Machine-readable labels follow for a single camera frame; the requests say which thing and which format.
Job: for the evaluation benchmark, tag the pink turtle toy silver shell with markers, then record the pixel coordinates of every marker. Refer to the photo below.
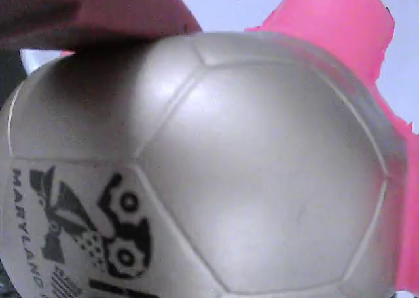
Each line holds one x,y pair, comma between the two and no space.
262,163

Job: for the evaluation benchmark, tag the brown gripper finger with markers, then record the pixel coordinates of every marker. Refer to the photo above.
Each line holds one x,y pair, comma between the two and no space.
82,13

